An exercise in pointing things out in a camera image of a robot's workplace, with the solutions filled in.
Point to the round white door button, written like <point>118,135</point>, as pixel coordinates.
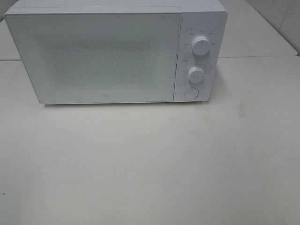
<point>192,93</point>

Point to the white control knob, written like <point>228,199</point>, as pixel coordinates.
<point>195,74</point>
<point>201,45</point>

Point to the white microwave oven body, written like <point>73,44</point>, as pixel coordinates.
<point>197,17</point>

